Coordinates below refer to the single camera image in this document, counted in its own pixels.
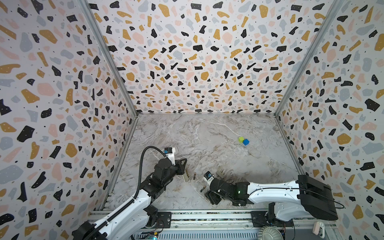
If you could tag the aluminium corner post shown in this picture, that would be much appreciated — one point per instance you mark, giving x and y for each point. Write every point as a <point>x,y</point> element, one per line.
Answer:
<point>106,53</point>
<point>331,14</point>

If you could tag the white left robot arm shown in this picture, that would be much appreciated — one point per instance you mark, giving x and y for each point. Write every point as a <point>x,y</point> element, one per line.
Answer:
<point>137,212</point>

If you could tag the white clip device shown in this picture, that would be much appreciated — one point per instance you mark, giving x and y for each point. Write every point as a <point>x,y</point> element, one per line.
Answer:
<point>319,229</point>

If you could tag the grey ribbed fan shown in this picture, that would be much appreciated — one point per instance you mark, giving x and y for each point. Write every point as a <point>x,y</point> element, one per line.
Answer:
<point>269,233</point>

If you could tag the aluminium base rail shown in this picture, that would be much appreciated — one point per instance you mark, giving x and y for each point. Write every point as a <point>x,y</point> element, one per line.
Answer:
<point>235,225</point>

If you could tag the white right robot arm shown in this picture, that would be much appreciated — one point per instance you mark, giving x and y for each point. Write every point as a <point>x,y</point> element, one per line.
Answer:
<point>301,198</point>

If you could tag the blue cube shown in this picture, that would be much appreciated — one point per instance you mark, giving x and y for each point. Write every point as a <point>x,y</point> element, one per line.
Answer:
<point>246,142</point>

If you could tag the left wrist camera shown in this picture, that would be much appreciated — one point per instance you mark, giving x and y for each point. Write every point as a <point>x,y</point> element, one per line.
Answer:
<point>170,154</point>

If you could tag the aluminium corner post left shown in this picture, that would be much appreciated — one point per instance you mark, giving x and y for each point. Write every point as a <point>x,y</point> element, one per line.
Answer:
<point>106,53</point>

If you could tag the white remote control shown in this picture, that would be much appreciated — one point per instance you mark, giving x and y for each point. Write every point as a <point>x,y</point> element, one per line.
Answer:
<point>186,175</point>

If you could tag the aluminium corner post right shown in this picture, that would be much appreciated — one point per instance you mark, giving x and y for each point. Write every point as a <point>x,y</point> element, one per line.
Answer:
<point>331,14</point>

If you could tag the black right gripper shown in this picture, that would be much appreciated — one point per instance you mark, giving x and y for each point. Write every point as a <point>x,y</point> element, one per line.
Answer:
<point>212,186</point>

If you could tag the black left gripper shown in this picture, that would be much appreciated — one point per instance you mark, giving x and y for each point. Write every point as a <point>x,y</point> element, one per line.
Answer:
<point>180,168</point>

